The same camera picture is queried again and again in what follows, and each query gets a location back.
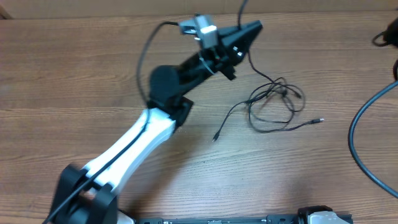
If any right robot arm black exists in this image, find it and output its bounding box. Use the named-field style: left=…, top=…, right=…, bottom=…
left=371, top=18, right=398, bottom=47

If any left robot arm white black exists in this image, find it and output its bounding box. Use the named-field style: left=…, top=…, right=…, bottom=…
left=45, top=15, right=262, bottom=223

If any black thin-plug cable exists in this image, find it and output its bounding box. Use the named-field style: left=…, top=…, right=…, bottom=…
left=211, top=77, right=302, bottom=143

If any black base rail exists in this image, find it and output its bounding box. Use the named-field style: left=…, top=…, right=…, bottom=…
left=136, top=205, right=354, bottom=224

